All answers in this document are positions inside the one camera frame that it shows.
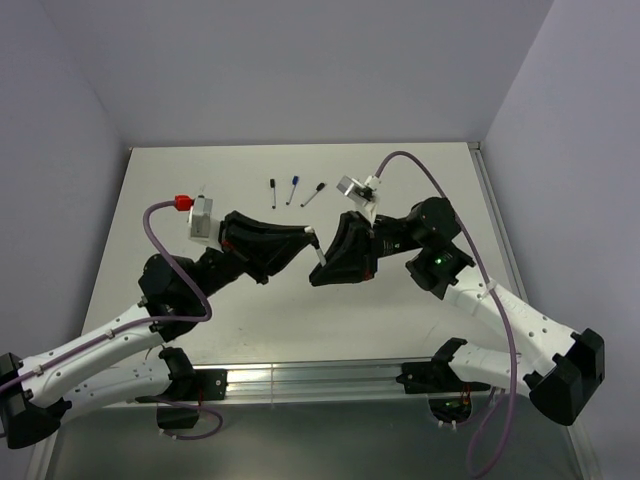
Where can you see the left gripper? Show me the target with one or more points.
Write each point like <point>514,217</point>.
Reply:
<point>261,248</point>

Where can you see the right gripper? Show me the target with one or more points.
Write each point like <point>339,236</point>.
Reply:
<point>353,254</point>

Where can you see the white pen black tip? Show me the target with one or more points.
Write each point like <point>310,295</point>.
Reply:
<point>309,199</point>

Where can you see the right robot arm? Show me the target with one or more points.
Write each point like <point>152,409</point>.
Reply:
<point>556,367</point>

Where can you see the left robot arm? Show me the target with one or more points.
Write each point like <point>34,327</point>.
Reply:
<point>129,357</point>

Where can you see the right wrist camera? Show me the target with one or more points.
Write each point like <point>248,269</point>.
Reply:
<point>364,195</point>

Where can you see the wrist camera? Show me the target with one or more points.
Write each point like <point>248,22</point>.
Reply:
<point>203,227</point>
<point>364,195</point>

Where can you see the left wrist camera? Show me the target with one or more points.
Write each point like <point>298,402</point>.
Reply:
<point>203,227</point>

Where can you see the aluminium front rail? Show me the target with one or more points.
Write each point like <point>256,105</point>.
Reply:
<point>310,382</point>

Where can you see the aluminium side rail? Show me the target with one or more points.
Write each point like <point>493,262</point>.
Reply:
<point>489,235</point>

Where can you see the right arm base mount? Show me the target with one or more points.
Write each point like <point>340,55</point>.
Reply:
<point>434,378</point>

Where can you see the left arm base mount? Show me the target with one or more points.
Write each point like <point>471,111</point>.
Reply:
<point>182,410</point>

